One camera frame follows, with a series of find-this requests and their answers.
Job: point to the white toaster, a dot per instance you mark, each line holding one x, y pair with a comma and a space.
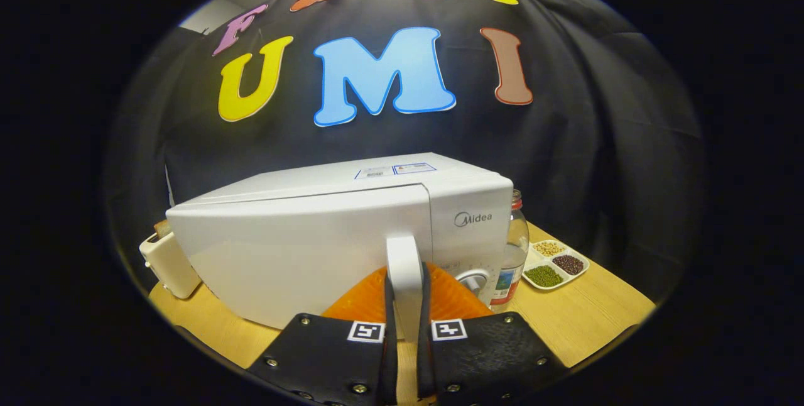
169, 264

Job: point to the white divided bean tray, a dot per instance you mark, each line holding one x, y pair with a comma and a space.
568, 264

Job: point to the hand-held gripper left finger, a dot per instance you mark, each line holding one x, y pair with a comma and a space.
389, 368

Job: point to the toast bread slice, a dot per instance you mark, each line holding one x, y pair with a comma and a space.
162, 227

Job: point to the white microwave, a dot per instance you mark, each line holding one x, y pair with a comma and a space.
465, 192

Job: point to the glass jar red lid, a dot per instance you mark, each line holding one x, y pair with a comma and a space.
512, 249

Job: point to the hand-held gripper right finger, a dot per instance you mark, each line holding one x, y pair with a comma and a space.
425, 368

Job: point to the black backdrop cloth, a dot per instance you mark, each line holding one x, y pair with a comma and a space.
597, 142

